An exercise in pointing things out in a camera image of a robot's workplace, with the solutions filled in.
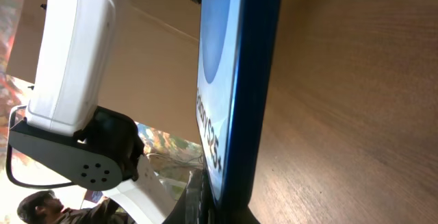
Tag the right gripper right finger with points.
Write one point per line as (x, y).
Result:
(238, 216)

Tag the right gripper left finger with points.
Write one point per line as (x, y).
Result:
(195, 201)

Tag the blue Galaxy smartphone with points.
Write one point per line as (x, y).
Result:
(236, 45)

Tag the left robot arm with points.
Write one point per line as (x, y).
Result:
(66, 130)

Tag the seated person in background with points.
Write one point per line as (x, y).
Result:
(43, 207)

